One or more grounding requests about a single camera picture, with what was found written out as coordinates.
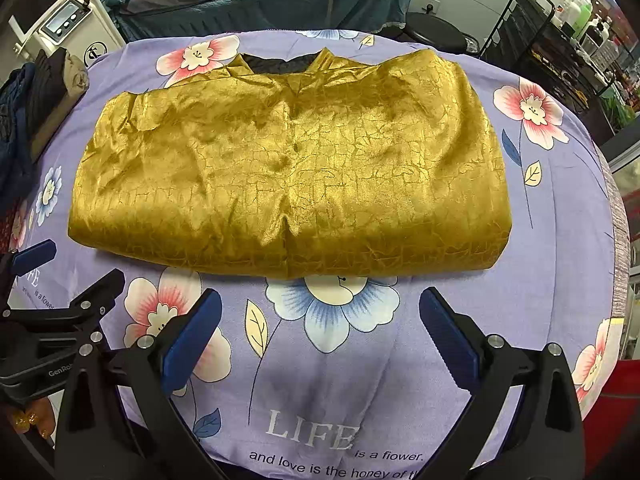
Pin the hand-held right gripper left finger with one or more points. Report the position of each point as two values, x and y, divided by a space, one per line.
192 340

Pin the gold jacket with black fur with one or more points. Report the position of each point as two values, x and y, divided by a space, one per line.
300 170

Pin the red box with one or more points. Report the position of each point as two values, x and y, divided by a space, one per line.
612 410

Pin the group of bottles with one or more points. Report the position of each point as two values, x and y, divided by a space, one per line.
582 15

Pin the purple floral bed sheet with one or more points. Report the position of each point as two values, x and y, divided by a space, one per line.
550 210

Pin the black metal rack cart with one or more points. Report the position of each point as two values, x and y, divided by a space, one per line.
530 55

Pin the white beauty machine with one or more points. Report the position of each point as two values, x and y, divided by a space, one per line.
95 35

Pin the teal massage bed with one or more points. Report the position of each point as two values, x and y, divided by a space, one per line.
280 15

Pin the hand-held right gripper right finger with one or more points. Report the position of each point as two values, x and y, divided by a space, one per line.
447 340

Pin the black round stool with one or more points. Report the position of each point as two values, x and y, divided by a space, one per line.
440 32

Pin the wall socket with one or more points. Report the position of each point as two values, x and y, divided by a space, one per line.
431 5

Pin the black pleated garment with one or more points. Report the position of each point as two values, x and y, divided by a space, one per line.
45 90

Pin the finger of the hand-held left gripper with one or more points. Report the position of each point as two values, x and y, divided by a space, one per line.
35 256
95 295

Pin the person's left hand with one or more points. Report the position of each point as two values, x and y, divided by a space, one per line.
32 420

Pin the grey woven underlay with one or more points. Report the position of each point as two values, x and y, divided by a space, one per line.
617 220

